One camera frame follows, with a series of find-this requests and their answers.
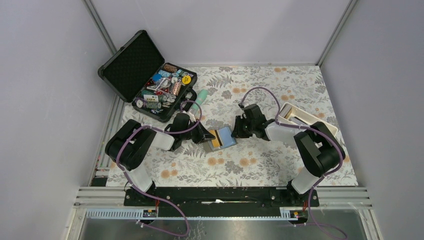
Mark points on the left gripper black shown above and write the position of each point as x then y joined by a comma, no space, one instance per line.
202,134

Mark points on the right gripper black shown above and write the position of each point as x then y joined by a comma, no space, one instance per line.
237,132

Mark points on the taupe leather card holder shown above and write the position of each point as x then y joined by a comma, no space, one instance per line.
223,139

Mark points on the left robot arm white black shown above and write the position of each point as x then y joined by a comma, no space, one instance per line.
130,145

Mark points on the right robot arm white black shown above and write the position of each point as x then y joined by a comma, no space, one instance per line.
318,148

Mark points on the playing card deck box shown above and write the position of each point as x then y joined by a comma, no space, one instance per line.
151,98

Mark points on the mint green tube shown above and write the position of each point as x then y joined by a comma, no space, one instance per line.
201,96

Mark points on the floral patterned table mat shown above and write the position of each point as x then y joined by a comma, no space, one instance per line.
251,162

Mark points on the white rectangular tray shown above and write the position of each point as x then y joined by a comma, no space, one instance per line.
291,114

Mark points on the yellow poker chip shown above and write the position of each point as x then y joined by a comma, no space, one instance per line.
186,79

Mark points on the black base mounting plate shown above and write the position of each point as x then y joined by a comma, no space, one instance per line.
222,202

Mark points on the black poker chip case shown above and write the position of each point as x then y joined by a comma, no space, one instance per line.
133,72

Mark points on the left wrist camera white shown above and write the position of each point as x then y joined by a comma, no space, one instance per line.
192,117

